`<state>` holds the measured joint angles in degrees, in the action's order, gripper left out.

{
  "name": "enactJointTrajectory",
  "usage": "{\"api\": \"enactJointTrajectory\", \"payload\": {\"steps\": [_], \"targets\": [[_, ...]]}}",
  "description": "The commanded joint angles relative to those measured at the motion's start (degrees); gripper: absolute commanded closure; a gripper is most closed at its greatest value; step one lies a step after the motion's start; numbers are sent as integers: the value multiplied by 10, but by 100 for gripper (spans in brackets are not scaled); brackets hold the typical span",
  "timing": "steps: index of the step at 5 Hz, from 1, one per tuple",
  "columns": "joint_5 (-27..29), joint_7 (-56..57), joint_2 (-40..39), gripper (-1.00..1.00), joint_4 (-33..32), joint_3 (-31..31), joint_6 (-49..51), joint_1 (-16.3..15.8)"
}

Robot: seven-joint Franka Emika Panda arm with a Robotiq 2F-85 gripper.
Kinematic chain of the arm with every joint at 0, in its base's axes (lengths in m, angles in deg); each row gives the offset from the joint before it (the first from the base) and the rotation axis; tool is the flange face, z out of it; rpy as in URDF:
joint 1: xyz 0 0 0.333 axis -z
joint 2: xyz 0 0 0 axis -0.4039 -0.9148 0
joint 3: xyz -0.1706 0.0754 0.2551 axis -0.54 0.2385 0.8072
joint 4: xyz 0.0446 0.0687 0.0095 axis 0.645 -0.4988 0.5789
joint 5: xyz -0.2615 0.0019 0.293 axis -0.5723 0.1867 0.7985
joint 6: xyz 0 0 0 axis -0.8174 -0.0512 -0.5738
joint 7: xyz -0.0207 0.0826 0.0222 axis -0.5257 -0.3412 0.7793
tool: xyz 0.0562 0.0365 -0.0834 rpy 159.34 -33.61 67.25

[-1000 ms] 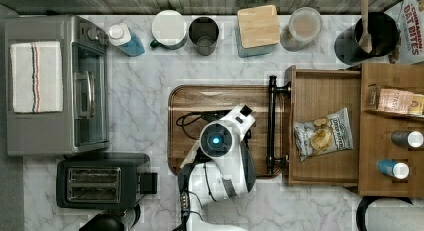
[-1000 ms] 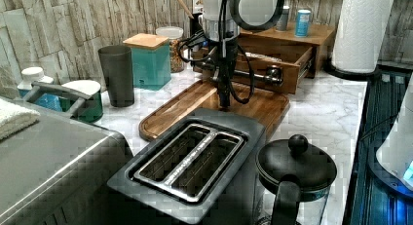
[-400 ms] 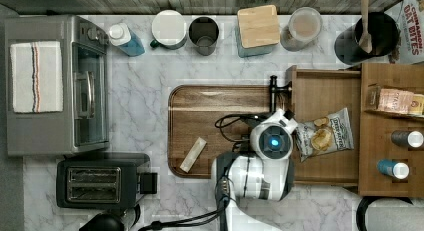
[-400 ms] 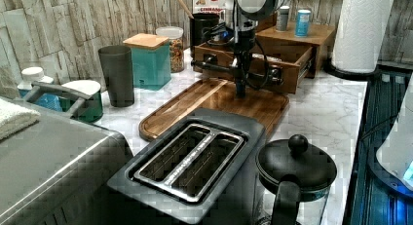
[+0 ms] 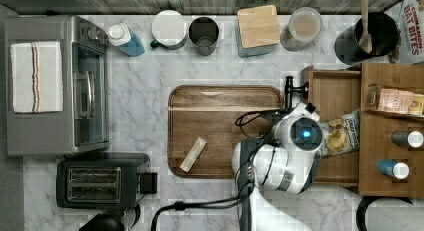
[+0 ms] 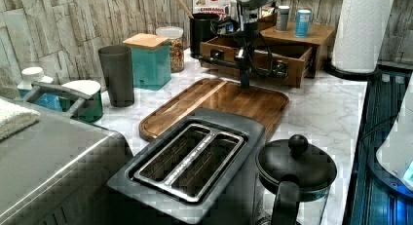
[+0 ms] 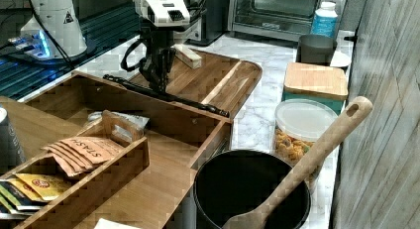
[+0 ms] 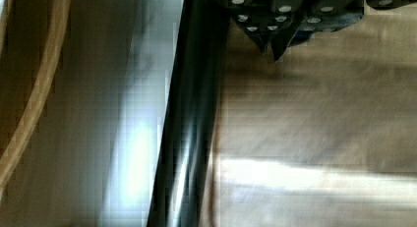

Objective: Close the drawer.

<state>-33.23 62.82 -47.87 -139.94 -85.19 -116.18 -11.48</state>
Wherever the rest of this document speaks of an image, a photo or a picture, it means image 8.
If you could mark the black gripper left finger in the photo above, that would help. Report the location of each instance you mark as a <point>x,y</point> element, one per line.
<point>255,18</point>

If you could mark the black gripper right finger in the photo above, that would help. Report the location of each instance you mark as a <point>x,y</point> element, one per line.
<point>309,16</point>

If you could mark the wooden serving tray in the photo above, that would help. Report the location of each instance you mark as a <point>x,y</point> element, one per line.
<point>32,37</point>

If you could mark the black drawer handle bar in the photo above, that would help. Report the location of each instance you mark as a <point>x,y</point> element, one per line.
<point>182,165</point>

